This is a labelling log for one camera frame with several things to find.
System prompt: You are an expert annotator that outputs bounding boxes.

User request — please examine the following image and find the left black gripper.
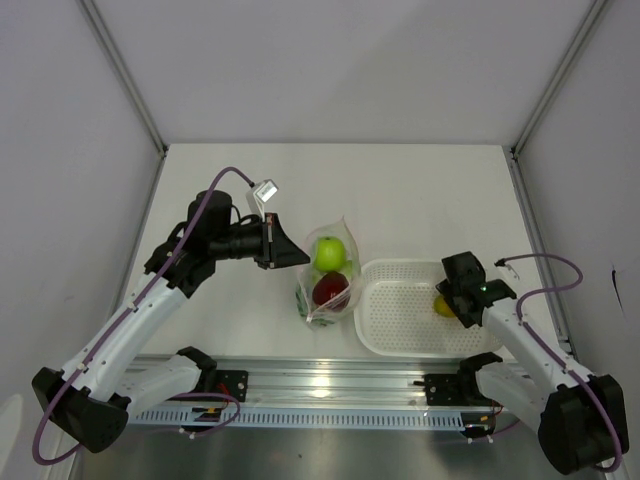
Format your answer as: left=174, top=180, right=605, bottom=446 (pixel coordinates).
left=210, top=212, right=310, bottom=269

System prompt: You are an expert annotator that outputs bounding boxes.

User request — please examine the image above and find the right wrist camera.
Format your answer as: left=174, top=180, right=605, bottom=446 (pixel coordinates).
left=494, top=258, right=520, bottom=281

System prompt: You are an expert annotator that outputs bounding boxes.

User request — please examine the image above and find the green apple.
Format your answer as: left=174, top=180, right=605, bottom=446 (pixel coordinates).
left=314, top=236, right=347, bottom=272

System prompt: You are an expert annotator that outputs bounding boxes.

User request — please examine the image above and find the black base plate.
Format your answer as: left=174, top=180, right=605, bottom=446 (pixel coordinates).
left=412, top=373, right=486, bottom=406
left=167, top=369, right=249, bottom=402

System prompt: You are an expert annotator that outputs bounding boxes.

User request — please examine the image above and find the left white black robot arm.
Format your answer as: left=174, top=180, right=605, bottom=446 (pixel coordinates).
left=32, top=180, right=310, bottom=453

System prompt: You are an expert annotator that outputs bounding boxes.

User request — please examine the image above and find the red apple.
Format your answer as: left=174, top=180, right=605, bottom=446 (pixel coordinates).
left=312, top=271, right=350, bottom=312

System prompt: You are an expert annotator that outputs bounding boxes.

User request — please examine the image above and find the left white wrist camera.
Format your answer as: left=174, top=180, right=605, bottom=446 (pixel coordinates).
left=246, top=179, right=278, bottom=218

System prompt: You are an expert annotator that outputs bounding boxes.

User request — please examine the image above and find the yellow orange mango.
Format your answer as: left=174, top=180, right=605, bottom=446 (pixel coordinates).
left=433, top=295, right=456, bottom=318

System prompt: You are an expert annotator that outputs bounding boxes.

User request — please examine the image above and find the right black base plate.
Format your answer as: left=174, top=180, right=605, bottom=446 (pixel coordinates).
left=412, top=373, right=486, bottom=406

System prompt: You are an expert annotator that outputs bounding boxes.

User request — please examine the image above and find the left aluminium frame post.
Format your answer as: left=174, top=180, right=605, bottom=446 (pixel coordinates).
left=76, top=0, right=168, bottom=158

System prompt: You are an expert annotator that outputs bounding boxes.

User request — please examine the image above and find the clear pink zip top bag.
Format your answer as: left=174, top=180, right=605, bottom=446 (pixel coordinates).
left=295, top=218, right=363, bottom=329

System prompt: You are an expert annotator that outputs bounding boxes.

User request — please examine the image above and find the green lettuce leaf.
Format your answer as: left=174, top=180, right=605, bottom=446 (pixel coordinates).
left=295, top=285, right=343, bottom=328

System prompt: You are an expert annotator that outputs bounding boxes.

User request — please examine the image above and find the right aluminium frame post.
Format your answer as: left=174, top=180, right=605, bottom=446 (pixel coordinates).
left=510, top=0, right=613, bottom=160

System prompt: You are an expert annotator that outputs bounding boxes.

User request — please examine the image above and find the aluminium frame post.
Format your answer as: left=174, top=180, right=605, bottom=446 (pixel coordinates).
left=76, top=0, right=168, bottom=158
left=510, top=0, right=613, bottom=160

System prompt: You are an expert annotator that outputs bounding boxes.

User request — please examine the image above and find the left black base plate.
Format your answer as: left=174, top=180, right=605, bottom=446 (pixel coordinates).
left=167, top=369, right=249, bottom=402

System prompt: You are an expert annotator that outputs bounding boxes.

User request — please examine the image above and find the pale green cabbage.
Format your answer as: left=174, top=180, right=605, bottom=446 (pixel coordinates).
left=309, top=268, right=355, bottom=285

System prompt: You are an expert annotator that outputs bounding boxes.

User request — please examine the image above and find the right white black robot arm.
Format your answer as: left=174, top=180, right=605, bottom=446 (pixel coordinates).
left=436, top=252, right=629, bottom=475

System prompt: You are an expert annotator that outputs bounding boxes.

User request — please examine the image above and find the aluminium mounting rail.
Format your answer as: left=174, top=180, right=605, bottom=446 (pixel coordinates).
left=124, top=357, right=546, bottom=411

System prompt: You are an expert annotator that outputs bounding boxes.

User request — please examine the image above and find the white slotted cable duct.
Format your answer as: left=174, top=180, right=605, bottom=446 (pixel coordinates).
left=130, top=404, right=465, bottom=432

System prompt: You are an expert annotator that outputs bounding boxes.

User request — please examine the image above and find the white perforated plastic basket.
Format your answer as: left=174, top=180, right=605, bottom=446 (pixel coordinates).
left=353, top=259, right=502, bottom=359

